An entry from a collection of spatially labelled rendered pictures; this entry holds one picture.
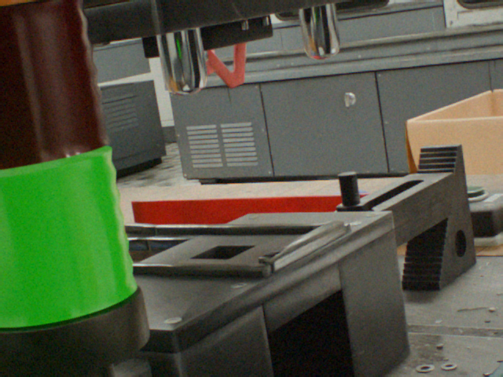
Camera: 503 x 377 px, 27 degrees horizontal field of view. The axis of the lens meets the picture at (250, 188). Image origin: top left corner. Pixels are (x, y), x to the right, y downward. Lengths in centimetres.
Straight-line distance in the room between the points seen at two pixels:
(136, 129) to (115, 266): 765
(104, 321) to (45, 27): 7
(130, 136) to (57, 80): 761
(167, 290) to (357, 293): 11
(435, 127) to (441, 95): 265
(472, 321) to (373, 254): 11
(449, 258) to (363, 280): 19
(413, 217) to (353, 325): 15
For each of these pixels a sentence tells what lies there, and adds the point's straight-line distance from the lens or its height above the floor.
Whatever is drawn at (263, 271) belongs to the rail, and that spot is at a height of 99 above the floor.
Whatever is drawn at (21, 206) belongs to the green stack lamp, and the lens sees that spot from 23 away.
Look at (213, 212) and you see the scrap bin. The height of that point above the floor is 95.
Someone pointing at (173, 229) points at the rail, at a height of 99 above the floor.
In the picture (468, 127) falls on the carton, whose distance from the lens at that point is 287.
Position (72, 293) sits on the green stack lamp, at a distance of 24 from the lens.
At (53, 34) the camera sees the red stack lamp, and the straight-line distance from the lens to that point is 23.
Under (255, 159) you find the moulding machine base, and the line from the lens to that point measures 631.
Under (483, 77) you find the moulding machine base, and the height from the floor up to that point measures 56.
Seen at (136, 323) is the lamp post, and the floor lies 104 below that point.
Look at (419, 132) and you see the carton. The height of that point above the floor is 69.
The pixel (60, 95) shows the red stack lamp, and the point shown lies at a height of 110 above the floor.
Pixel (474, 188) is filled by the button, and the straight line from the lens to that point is 87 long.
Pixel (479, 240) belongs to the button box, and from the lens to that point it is 84.
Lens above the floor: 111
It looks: 10 degrees down
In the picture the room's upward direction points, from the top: 9 degrees counter-clockwise
